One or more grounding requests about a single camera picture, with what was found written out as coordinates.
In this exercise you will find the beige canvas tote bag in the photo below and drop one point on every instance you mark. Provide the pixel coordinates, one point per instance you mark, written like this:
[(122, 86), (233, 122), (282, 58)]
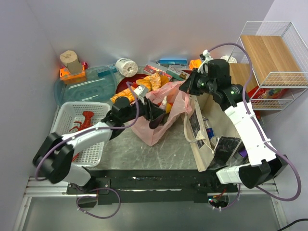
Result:
[(205, 150)]

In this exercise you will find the red candy bag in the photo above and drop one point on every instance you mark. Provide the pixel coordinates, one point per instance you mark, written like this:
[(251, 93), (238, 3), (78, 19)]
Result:
[(266, 93)]

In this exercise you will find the twisted orange bread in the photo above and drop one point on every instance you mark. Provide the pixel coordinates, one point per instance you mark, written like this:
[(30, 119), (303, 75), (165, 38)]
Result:
[(127, 93)]

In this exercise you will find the orange snack box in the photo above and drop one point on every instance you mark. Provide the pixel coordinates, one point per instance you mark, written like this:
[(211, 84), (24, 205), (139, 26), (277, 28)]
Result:
[(195, 64)]

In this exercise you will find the Red Bull can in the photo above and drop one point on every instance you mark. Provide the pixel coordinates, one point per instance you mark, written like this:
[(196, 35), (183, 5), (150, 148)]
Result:
[(210, 133)]

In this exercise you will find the brown toilet paper roll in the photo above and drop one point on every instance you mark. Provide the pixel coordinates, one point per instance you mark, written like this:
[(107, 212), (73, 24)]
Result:
[(71, 61)]

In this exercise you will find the red toothpaste box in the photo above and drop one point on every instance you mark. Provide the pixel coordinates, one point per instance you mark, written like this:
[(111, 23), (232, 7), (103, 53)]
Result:
[(152, 70)]

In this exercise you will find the croissant bread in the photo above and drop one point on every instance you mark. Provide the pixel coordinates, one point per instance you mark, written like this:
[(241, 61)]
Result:
[(144, 82)]

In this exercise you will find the white paper cup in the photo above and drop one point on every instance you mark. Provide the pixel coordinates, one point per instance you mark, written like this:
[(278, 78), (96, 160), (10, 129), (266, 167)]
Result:
[(229, 59)]

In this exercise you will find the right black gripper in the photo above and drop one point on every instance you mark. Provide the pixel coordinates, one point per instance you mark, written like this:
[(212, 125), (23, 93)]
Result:
[(190, 82)]

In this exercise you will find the yellow lemon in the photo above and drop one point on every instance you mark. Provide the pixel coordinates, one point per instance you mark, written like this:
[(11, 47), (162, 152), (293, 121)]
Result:
[(168, 107)]

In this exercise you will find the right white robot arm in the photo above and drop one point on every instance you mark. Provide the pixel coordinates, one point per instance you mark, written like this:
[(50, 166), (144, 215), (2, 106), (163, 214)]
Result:
[(264, 163)]

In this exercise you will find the orange box under roll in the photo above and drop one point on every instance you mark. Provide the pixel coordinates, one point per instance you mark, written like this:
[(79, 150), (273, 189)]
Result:
[(69, 78)]

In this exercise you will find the red toy lobster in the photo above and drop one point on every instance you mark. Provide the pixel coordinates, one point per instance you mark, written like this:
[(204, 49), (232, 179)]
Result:
[(87, 123)]

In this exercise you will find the Pocari Sweat water bottle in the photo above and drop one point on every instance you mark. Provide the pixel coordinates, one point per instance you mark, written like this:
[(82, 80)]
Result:
[(206, 124)]

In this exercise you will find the white wire shelf rack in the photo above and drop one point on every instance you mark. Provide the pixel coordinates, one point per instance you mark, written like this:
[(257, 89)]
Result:
[(275, 56)]

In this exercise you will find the pink plastic grocery bag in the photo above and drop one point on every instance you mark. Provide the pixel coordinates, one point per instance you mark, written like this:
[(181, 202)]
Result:
[(151, 132)]

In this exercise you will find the blue flat box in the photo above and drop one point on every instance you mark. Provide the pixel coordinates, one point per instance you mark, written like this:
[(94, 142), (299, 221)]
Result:
[(173, 61)]

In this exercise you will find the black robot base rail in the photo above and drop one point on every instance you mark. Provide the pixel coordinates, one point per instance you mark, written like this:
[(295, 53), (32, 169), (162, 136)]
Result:
[(142, 186)]

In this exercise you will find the white toilet paper roll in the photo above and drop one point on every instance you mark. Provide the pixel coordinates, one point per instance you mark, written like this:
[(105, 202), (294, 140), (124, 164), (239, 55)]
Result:
[(126, 67)]

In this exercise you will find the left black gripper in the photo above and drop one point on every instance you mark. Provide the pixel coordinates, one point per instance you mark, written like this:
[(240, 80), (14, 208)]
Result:
[(149, 111)]

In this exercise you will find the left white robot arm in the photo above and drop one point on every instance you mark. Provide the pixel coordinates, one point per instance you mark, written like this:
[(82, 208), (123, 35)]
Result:
[(54, 158)]

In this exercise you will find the teal plastic tray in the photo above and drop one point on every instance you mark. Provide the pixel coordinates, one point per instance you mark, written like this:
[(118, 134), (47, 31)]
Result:
[(98, 85)]

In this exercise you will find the red round plate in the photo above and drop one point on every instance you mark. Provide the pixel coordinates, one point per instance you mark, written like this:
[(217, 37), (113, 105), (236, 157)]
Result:
[(122, 84)]

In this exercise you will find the white RIO box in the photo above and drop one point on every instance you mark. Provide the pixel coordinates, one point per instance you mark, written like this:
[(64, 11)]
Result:
[(178, 73)]

